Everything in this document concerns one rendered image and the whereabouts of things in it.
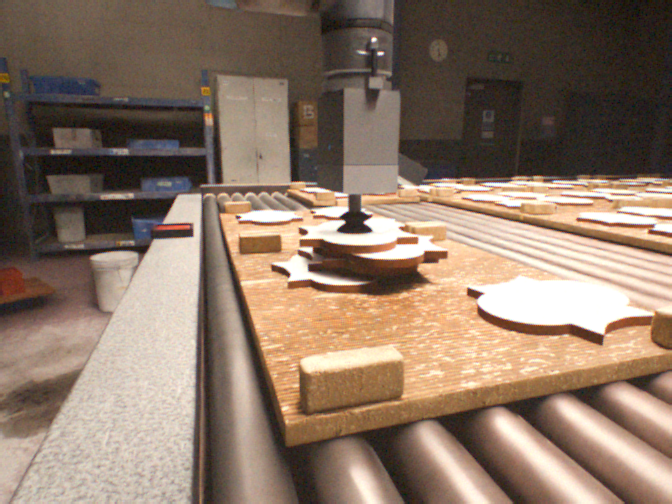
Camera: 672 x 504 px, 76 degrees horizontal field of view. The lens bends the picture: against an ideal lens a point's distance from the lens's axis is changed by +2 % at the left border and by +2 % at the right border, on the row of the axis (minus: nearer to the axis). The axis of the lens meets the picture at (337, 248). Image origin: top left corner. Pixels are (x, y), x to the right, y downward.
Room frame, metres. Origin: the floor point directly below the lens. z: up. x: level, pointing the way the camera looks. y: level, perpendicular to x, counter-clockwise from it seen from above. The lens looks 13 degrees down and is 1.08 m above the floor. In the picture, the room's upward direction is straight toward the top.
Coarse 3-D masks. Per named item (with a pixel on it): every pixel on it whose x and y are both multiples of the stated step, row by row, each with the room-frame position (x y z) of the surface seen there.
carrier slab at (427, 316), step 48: (240, 288) 0.45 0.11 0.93; (384, 288) 0.43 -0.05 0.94; (432, 288) 0.43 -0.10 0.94; (288, 336) 0.31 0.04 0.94; (336, 336) 0.31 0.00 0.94; (384, 336) 0.31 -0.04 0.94; (432, 336) 0.31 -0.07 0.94; (480, 336) 0.31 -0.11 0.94; (528, 336) 0.31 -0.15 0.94; (624, 336) 0.31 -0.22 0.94; (288, 384) 0.24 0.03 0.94; (432, 384) 0.24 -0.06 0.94; (480, 384) 0.24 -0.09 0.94; (528, 384) 0.25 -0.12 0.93; (576, 384) 0.26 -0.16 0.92; (288, 432) 0.20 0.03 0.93; (336, 432) 0.21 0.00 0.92
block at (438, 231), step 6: (414, 228) 0.66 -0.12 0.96; (420, 228) 0.66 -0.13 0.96; (426, 228) 0.67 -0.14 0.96; (432, 228) 0.67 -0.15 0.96; (438, 228) 0.67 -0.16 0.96; (444, 228) 0.68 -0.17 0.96; (414, 234) 0.66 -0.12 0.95; (420, 234) 0.66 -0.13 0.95; (426, 234) 0.67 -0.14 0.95; (432, 234) 0.67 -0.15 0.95; (438, 234) 0.67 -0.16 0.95; (444, 234) 0.68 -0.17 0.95; (438, 240) 0.67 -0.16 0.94
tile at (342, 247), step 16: (320, 224) 0.53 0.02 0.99; (336, 224) 0.54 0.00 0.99; (368, 224) 0.54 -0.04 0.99; (384, 224) 0.53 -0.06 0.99; (400, 224) 0.53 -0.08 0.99; (304, 240) 0.45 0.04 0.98; (320, 240) 0.45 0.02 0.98; (336, 240) 0.43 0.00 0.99; (352, 240) 0.43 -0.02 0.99; (368, 240) 0.43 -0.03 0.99; (384, 240) 0.43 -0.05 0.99; (400, 240) 0.46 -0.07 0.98; (416, 240) 0.46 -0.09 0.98
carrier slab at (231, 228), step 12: (228, 216) 0.94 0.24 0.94; (312, 216) 0.95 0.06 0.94; (372, 216) 0.95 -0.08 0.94; (228, 228) 0.79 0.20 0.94; (240, 228) 0.79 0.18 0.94; (252, 228) 0.79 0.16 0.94; (264, 228) 0.79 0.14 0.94; (276, 228) 0.79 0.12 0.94; (288, 228) 0.79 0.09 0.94; (228, 240) 0.68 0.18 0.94; (288, 240) 0.68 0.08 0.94
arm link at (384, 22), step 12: (324, 0) 0.46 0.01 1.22; (336, 0) 0.46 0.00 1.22; (348, 0) 0.46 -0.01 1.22; (360, 0) 0.45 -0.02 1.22; (372, 0) 0.46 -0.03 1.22; (384, 0) 0.46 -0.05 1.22; (324, 12) 0.47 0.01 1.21; (336, 12) 0.46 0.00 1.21; (348, 12) 0.46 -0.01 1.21; (360, 12) 0.45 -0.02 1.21; (372, 12) 0.46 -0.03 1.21; (384, 12) 0.46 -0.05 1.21; (324, 24) 0.47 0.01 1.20; (336, 24) 0.46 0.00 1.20; (348, 24) 0.46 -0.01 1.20; (360, 24) 0.45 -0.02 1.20; (372, 24) 0.46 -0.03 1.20; (384, 24) 0.46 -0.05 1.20
